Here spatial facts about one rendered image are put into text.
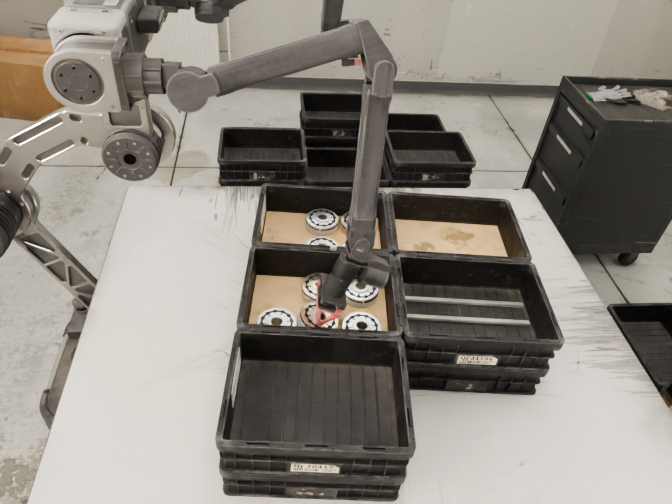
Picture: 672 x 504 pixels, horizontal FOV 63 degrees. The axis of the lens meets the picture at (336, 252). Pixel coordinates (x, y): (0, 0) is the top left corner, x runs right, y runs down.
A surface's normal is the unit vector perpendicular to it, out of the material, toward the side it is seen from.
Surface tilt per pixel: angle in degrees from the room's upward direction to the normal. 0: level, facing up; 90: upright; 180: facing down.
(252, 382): 0
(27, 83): 89
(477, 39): 90
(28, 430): 0
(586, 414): 0
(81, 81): 90
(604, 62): 90
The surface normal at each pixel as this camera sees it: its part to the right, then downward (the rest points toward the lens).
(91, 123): 0.10, 0.66
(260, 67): 0.10, 0.37
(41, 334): 0.07, -0.75
